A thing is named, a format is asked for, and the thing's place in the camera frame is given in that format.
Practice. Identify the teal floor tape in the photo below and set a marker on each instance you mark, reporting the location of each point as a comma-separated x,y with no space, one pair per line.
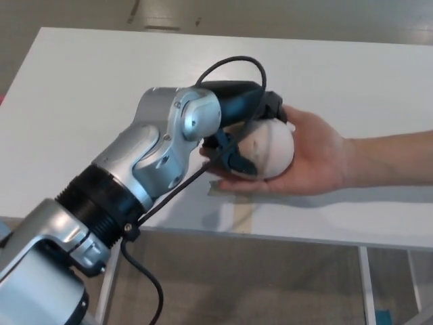
382,315

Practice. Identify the person's bare forearm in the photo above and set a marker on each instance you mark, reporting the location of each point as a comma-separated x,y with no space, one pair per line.
392,157

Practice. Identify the blue-grey metal frame bar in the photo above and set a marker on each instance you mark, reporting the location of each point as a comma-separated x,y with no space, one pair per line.
3,230

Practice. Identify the long beige tape strip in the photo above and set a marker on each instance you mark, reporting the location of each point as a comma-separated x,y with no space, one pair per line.
242,220

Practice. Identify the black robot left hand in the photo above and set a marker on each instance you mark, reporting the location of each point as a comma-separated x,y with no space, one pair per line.
236,96

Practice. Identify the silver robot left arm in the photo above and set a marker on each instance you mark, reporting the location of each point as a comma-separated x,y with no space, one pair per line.
152,152

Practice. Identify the white table leg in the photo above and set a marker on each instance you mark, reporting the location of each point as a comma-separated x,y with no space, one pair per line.
367,287
415,281
108,291

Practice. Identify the grey metal frame bar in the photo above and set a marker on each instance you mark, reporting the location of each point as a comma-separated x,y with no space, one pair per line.
426,318

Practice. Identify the person's bare hand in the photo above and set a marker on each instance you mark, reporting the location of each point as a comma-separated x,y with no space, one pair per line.
314,155

